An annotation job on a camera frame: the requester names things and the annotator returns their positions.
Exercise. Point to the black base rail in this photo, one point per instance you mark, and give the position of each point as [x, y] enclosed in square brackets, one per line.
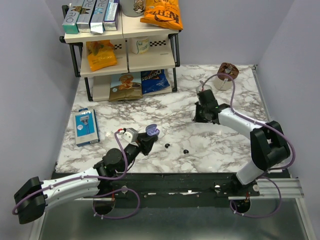
[177, 190]

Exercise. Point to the orange kettle chips bag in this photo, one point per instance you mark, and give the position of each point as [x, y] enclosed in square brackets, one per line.
[163, 13]

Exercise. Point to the teal toothpaste box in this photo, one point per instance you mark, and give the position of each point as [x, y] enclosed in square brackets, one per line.
[70, 20]

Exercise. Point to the grey cartoon mug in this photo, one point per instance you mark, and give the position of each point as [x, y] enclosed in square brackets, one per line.
[133, 8]

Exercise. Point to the orange snack bag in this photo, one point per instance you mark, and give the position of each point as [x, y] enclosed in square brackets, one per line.
[100, 54]

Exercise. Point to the blue doritos bag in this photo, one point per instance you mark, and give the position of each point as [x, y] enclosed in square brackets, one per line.
[153, 81]

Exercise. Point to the lavender earbud charging case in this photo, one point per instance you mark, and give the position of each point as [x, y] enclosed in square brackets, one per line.
[152, 130]

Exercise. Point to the brown paper cup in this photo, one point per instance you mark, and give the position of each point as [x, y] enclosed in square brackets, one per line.
[225, 74]

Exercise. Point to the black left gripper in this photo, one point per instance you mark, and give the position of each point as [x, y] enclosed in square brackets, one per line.
[147, 143]

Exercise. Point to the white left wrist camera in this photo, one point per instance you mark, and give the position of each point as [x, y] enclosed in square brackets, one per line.
[130, 135]

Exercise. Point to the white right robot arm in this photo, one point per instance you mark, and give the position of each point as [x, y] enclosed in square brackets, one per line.
[267, 143]

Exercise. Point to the purple blue toothpaste box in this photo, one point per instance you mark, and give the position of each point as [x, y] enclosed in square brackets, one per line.
[111, 18]

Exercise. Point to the blue razor package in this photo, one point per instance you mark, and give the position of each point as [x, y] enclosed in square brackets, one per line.
[85, 127]

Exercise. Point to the silver blue toothpaste box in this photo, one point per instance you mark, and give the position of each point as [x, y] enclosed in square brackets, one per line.
[96, 23]

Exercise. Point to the beige tiered shelf rack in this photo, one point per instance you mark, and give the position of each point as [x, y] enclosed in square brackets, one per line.
[163, 53]

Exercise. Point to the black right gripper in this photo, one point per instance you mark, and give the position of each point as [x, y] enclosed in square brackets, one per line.
[197, 118]

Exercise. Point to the tan chips bag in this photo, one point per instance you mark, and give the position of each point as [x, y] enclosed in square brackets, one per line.
[126, 86]

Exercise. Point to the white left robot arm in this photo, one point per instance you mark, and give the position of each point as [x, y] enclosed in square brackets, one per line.
[36, 197]

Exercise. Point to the white printed mug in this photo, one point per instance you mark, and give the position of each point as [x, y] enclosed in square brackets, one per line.
[139, 45]

